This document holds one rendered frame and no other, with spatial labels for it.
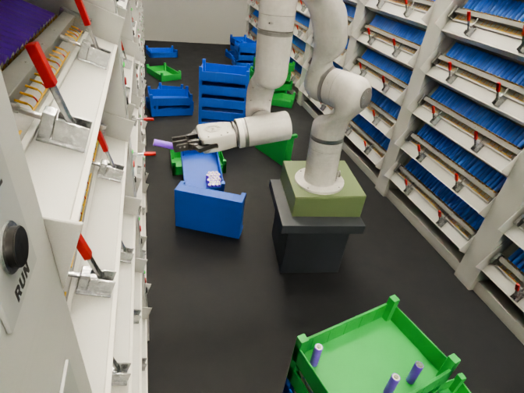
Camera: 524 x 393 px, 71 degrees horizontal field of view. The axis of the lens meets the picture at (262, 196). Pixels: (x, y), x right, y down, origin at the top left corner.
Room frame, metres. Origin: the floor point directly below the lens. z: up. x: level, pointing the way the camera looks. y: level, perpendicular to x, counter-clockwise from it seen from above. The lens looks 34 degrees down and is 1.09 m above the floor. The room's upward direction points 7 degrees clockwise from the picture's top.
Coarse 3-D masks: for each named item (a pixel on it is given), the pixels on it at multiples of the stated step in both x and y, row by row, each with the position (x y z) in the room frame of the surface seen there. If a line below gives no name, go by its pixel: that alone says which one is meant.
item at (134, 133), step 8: (136, 96) 1.37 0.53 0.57; (136, 104) 1.37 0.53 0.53; (136, 112) 1.34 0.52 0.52; (136, 128) 1.20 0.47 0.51; (136, 136) 1.14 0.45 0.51; (136, 144) 1.08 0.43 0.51; (136, 152) 1.03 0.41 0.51; (136, 160) 0.98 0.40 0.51; (136, 168) 0.93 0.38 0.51; (136, 184) 0.81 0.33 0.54; (136, 192) 0.81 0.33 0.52
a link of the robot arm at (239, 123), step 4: (236, 120) 0.96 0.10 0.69; (240, 120) 0.96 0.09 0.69; (244, 120) 0.96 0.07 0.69; (236, 124) 0.95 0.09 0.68; (240, 124) 0.95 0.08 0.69; (244, 124) 0.95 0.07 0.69; (236, 128) 0.95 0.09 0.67; (240, 128) 0.94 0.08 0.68; (244, 128) 0.94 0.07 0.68; (236, 132) 0.94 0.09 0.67; (240, 132) 0.93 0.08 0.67; (244, 132) 0.94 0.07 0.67; (240, 136) 0.93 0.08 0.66; (244, 136) 0.93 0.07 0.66; (248, 136) 0.94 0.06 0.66; (240, 140) 0.93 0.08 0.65; (244, 140) 0.93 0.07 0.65; (248, 140) 0.94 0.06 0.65; (240, 144) 0.93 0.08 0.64; (244, 144) 0.94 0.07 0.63; (248, 144) 0.94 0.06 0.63
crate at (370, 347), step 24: (384, 312) 0.65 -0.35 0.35; (312, 336) 0.53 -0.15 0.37; (336, 336) 0.57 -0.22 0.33; (360, 336) 0.59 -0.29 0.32; (384, 336) 0.60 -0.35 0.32; (408, 336) 0.60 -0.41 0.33; (336, 360) 0.51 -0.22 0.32; (360, 360) 0.52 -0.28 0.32; (384, 360) 0.53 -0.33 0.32; (408, 360) 0.54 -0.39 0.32; (432, 360) 0.54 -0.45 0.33; (456, 360) 0.50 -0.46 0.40; (312, 384) 0.44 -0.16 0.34; (336, 384) 0.45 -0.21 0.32; (360, 384) 0.46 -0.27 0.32; (384, 384) 0.47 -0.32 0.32; (408, 384) 0.48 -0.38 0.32; (432, 384) 0.46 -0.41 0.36
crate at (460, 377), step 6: (456, 378) 0.68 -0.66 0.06; (462, 378) 0.67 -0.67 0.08; (444, 384) 0.67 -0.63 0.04; (450, 384) 0.68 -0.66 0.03; (456, 384) 0.67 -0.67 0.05; (462, 384) 0.67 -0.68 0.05; (444, 390) 0.67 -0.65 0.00; (450, 390) 0.67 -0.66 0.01; (456, 390) 0.67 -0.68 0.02; (462, 390) 0.66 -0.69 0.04; (468, 390) 0.65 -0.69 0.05
